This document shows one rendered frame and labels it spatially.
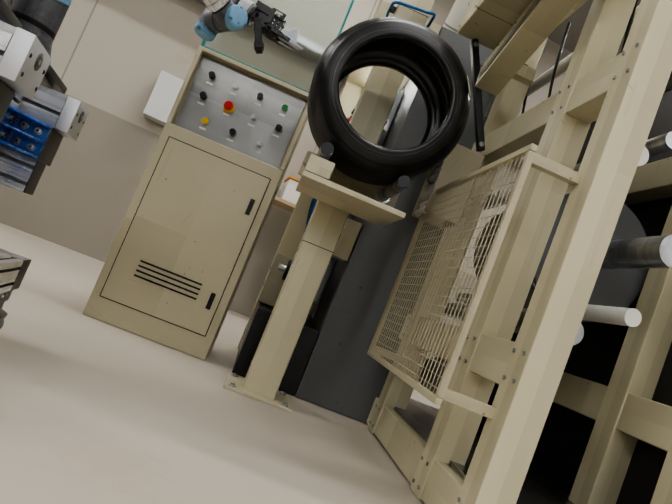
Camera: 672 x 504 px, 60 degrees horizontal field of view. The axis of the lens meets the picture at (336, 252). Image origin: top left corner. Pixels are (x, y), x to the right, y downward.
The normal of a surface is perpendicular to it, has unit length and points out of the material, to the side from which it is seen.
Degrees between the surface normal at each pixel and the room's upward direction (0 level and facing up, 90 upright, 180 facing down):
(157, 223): 90
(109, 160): 90
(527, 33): 162
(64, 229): 90
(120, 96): 90
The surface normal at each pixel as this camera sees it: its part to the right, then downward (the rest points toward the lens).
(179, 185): 0.13, -0.04
